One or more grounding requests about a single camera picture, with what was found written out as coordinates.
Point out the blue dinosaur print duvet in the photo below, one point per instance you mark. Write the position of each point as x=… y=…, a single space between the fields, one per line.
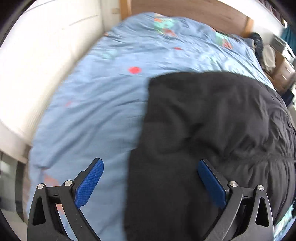
x=97 y=111

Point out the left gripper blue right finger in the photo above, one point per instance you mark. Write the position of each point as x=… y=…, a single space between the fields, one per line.
x=246 y=212

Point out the teal right curtain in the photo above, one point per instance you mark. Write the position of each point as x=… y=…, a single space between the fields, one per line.
x=288 y=35

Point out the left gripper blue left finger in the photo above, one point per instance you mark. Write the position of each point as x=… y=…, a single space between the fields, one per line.
x=44 y=220

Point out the white sliding wardrobe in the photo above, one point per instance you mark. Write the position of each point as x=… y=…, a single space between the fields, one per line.
x=37 y=54

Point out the beige bag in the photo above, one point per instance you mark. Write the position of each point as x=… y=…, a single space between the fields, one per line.
x=268 y=59

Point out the wooden headboard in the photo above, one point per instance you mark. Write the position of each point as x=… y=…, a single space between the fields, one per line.
x=216 y=14

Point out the black backpack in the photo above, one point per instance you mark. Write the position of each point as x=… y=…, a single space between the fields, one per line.
x=258 y=45

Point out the white printer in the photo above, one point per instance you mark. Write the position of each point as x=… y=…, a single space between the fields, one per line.
x=282 y=46

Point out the black puffer jacket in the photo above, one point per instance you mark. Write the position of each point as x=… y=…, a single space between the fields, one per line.
x=241 y=126

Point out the wooden drawer dresser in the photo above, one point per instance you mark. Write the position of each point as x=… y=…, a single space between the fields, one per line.
x=281 y=76

